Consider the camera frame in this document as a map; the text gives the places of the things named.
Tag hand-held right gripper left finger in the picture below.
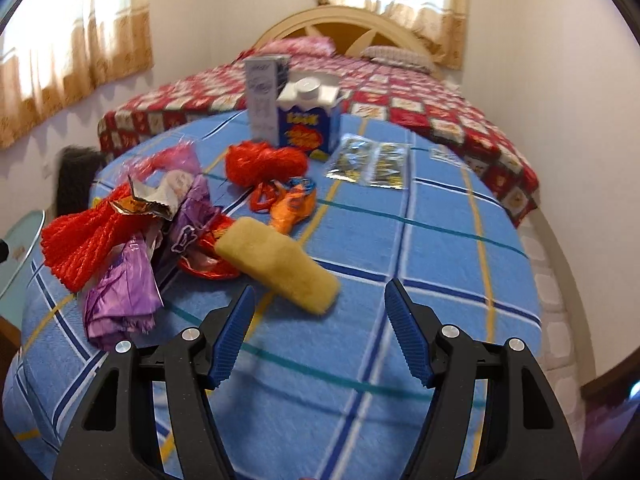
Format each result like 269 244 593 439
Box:
52 284 257 480

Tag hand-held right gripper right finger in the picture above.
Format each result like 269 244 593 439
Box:
384 277 583 480

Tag orange plastic wrapper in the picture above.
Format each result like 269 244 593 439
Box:
249 176 318 237

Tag light blue bin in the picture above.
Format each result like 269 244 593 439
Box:
0 210 47 321

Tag red plastic wrapper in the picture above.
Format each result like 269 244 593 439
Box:
177 212 243 281

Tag yellow sponge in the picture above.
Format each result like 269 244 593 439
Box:
215 216 342 317

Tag blue plaid blanket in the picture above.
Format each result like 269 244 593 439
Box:
0 110 543 480

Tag purple foil wrapper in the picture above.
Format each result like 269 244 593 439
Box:
85 235 166 353
167 175 226 266

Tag silver foil wrapper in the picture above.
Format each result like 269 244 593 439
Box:
110 172 193 221

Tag silver foil packet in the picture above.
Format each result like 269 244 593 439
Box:
367 142 412 191

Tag small red mesh ball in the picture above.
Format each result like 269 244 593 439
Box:
225 141 310 192

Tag large red mesh bag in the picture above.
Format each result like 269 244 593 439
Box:
41 185 151 293

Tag small white packet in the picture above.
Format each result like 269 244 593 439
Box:
430 146 473 166

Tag clear foil sachets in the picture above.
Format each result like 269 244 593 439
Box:
324 134 381 183

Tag pink plastic bag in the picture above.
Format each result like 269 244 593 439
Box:
125 142 201 186

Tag blue and white carton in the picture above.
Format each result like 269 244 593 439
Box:
276 74 343 157

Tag bed with red quilt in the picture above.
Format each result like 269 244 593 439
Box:
97 7 541 228

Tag grey carton box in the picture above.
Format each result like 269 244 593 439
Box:
244 55 291 141

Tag striped pillow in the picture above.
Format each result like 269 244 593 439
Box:
360 45 435 73

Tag pink pillow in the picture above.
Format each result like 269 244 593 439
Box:
245 36 337 61

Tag cream wooden headboard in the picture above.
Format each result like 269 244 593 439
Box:
252 6 441 68

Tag narrow beige patterned curtain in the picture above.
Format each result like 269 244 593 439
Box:
312 0 471 68

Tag wide beige patterned curtain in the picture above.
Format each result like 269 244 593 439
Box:
0 0 153 150

